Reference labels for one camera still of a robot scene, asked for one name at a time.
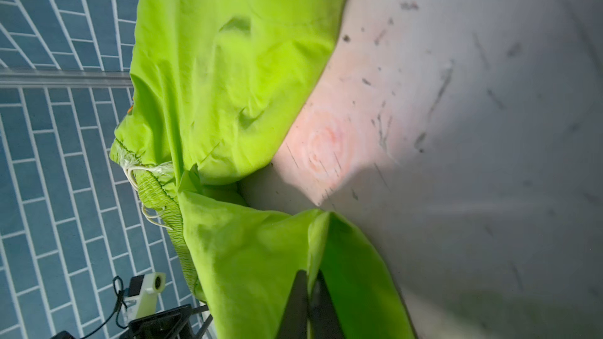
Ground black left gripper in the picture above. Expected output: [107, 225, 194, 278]
[119, 304, 212, 339]

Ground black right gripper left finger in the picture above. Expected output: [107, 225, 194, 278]
[276, 270, 308, 339]

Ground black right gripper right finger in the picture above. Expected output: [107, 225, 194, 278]
[309, 272, 345, 339]

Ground neon green shorts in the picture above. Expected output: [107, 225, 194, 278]
[110, 0, 415, 338]

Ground aluminium corner post left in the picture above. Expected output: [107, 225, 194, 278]
[1, 69, 133, 88]

